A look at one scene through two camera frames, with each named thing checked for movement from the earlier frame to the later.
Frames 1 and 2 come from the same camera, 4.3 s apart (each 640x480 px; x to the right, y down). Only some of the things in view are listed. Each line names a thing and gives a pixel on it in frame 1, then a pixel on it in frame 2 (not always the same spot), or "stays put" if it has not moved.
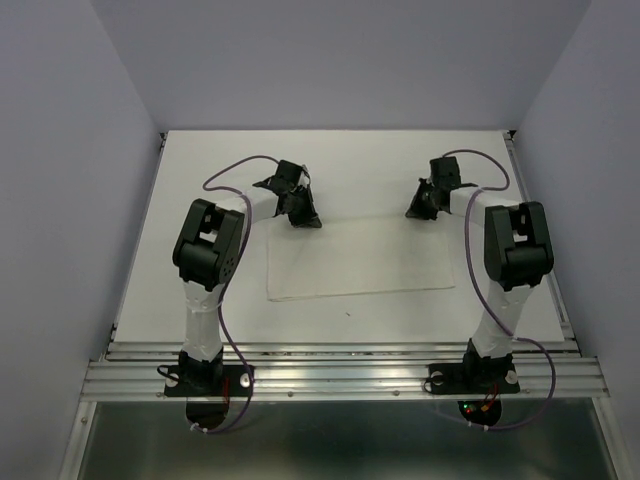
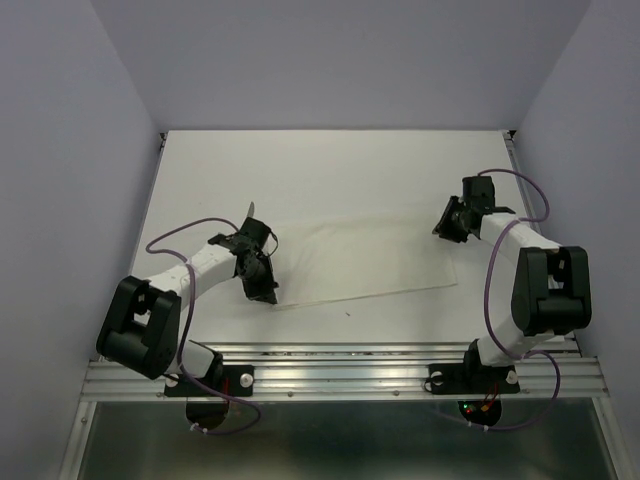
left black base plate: x=208 y=379 stays put
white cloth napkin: x=357 y=257 stays put
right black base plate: x=475 y=376 stays put
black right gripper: x=416 y=209 -> x=443 y=229
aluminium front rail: x=346 y=371 stays put
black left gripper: x=307 y=219 -> x=264 y=291
